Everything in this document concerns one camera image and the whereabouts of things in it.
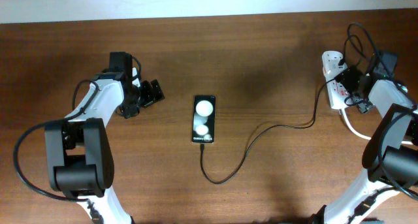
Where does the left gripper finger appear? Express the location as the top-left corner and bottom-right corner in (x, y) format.
(139, 80), (155, 108)
(150, 80), (165, 103)

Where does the black charging cable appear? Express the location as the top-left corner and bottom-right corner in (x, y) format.
(199, 34), (363, 185)

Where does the black smartphone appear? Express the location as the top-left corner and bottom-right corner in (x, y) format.
(191, 95), (216, 144)

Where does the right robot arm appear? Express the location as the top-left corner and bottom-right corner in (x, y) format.
(310, 51), (417, 223)

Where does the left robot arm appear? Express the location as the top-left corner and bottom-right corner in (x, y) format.
(44, 52), (164, 223)

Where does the white usb charger adapter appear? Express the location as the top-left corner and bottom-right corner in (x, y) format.
(321, 51), (347, 81)

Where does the white power strip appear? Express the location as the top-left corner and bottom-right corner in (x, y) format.
(321, 50), (359, 110)

